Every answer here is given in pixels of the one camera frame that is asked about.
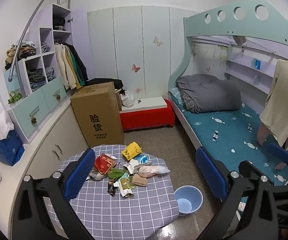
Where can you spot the small denim clothes stack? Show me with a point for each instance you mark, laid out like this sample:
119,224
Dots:
44,47

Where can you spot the teal bunk bed frame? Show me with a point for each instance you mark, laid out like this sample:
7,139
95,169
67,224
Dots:
233,27

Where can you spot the yellow snack packet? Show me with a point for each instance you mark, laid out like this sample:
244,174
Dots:
130,152

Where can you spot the table with grey checked tablecloth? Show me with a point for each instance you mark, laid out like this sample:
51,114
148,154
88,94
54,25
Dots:
134,212

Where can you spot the white board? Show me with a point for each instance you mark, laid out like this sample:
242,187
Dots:
146,103

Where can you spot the white purple shelf unit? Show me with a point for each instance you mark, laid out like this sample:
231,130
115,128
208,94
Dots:
80,42

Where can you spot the white plastic bag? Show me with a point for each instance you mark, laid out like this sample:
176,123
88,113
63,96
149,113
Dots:
128,100

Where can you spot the beige butterfly sticker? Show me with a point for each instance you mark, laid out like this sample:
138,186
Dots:
158,41

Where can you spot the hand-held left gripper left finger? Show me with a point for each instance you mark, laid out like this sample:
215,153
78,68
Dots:
80,172

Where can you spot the black clothes pile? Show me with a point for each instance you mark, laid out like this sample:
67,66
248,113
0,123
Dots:
109,82

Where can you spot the pale pink butterfly sticker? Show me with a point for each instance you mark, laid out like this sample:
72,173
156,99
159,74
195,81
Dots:
137,90

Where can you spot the small blue box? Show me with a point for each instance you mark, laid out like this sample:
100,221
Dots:
257,63

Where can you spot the blue plastic basin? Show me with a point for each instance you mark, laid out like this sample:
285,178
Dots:
186,203

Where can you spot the clear wrapper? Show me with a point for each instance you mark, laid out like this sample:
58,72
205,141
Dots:
96,176

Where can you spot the dark folded clothes stack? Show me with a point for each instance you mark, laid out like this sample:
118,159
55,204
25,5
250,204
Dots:
36,76

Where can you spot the plaid pillow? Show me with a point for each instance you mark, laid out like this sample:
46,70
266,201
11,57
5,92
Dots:
175,95

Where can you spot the folded denim clothes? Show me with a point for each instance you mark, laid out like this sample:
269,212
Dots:
49,73

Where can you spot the red snack packet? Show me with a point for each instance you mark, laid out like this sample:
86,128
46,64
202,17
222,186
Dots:
105,166

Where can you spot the black folded clothes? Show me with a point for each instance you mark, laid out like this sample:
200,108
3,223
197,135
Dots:
59,23

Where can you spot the white panelled wardrobe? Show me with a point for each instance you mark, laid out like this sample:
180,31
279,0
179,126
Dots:
126,42

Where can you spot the large cardboard box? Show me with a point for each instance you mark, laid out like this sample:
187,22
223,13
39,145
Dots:
96,120

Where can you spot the grey duvet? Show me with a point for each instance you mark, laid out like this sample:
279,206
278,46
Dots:
209,95

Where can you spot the olive green packet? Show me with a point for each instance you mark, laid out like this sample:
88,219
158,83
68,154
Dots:
124,185

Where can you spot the black hanging coat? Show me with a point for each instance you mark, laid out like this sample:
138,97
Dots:
82,62

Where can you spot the brown clothes pile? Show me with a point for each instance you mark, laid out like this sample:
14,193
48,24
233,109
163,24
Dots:
20,52

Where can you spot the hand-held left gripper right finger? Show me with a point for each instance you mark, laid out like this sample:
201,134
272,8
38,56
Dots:
210,172

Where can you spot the white curved low cabinet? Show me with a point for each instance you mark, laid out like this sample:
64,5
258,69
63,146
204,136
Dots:
59,135

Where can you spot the pink plastic bag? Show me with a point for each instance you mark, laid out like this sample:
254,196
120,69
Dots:
151,170

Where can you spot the green leaves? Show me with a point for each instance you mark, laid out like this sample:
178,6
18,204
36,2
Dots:
116,173

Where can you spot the teal candy print bed sheet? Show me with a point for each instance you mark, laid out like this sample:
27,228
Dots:
221,140

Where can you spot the brown cloth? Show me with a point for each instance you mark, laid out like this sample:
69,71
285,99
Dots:
238,40

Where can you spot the green plant decoration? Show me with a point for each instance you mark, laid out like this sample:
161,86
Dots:
14,98

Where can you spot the white torn wrapper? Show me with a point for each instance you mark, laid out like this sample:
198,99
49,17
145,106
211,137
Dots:
131,167

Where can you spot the light blue packet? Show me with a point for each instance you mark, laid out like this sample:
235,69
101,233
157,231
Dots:
142,159

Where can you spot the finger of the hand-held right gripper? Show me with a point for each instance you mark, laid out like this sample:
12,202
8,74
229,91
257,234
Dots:
280,152

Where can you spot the pine cone ornament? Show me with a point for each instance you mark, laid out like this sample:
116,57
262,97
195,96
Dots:
58,97
34,120

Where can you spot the blue bag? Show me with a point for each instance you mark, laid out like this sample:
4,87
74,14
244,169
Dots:
6,150

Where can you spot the green hanging garment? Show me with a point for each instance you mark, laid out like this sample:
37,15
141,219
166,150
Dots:
79,67

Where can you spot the yellow hanging garment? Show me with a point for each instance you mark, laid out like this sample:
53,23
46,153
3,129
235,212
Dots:
73,70

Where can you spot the small white tube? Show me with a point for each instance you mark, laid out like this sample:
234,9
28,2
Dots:
113,157

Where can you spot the dark chocolate wrapper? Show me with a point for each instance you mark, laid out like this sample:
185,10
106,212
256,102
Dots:
111,188

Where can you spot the red covered bench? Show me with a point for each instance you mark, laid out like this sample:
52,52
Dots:
146,117

